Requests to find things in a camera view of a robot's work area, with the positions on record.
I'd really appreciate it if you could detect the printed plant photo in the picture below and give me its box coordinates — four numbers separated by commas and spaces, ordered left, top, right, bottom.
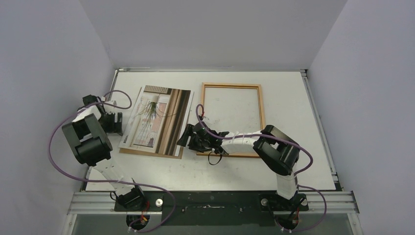
119, 85, 194, 156

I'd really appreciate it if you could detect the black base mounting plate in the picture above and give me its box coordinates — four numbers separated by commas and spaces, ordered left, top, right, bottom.
114, 191, 309, 227

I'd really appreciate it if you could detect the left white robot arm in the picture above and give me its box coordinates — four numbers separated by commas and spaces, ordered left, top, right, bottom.
62, 94, 146, 211

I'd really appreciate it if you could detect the aluminium rail front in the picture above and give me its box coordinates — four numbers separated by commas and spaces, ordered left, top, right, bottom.
69, 191, 359, 216

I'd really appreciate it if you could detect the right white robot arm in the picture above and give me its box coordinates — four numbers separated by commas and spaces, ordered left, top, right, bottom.
176, 121, 300, 210

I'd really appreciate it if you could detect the brown cardboard backing board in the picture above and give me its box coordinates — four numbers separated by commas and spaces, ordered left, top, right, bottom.
119, 147, 184, 159

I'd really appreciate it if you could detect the wooden picture frame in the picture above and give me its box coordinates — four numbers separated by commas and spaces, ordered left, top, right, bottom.
196, 82, 267, 159

